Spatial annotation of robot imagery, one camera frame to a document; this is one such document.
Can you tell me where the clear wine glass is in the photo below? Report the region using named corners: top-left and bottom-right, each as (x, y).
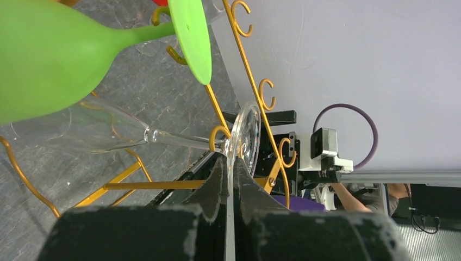
top-left (10, 94), bottom-right (262, 181)

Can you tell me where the red plastic wine glass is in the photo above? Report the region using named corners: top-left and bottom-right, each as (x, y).
top-left (152, 0), bottom-right (168, 7)

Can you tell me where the person forearm in background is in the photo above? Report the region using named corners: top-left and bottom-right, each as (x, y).
top-left (331, 182), bottom-right (412, 217)

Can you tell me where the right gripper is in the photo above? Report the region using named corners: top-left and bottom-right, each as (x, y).
top-left (221, 109), bottom-right (301, 199)

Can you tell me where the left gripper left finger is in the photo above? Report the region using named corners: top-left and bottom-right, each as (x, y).
top-left (38, 158), bottom-right (227, 260)

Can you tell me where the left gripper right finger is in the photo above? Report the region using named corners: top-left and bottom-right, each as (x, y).
top-left (232, 159), bottom-right (411, 260)

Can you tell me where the gold wire glass rack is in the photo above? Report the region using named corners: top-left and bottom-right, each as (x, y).
top-left (1, 1), bottom-right (297, 219)

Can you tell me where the green plastic wine glass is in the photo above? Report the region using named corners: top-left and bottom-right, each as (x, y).
top-left (1, 1), bottom-right (212, 124)

